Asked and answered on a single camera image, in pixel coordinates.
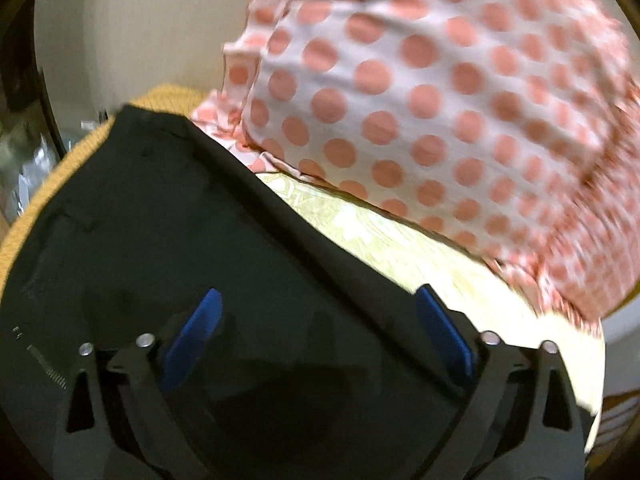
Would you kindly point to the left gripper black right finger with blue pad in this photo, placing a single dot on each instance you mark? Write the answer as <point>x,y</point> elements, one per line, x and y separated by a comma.
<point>520,418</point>

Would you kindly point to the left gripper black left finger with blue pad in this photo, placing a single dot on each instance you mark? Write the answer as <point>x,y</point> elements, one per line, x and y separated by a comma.
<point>115,422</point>

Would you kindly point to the black pants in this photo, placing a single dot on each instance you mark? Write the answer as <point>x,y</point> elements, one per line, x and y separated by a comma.
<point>319,367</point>

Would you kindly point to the yellow patterned bed sheet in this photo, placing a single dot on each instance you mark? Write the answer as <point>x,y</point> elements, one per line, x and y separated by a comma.
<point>411,258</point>

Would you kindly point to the white pillow pink polka dots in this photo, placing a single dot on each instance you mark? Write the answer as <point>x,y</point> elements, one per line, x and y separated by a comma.
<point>510,127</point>

